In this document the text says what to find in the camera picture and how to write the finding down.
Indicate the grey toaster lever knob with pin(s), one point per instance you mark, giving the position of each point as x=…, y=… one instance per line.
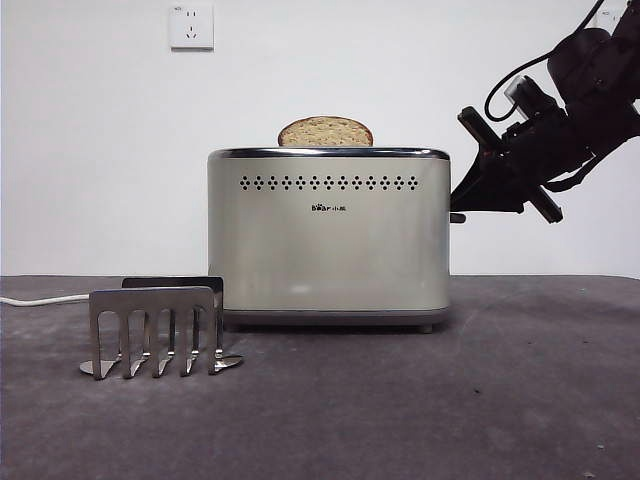
x=458, y=217

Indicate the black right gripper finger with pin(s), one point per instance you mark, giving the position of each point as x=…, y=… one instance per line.
x=482, y=175
x=500, y=197

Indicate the cream toaster with chrome trim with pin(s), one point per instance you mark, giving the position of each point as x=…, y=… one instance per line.
x=330, y=250

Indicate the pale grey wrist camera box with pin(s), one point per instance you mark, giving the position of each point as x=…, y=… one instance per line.
x=522, y=90

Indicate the stainless steel toast rack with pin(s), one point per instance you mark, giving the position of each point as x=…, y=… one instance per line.
x=150, y=300

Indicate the brown-crusted bread slice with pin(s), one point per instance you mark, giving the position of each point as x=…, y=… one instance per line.
x=325, y=132

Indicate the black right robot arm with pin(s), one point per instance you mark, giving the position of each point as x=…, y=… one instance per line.
x=600, y=75

